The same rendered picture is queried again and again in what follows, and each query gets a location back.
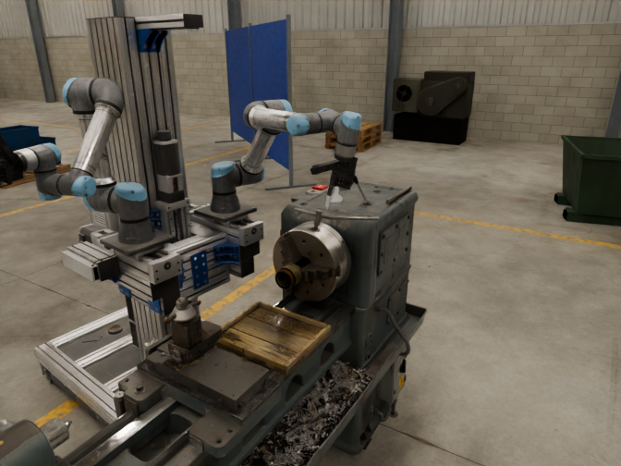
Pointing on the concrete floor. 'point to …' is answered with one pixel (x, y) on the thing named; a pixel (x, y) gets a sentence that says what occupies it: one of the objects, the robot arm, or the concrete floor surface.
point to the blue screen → (261, 81)
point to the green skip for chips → (591, 179)
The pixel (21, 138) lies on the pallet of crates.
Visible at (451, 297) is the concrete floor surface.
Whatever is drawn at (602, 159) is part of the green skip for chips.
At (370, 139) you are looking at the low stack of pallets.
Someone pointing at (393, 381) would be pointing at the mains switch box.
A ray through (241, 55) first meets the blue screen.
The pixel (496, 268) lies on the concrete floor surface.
